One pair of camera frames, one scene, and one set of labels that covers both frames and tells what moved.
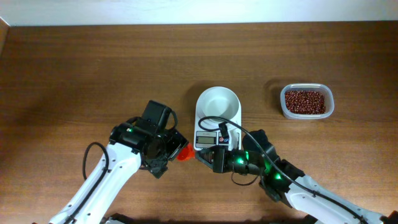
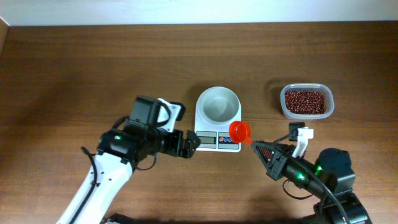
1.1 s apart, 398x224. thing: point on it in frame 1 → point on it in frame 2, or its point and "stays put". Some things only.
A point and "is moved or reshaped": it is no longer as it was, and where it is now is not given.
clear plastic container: [306, 101] stays put
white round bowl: [219, 102] stays put
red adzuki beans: [305, 102] stays put
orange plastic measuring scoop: [186, 154] is moved or reshaped
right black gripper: [218, 159] → [277, 162]
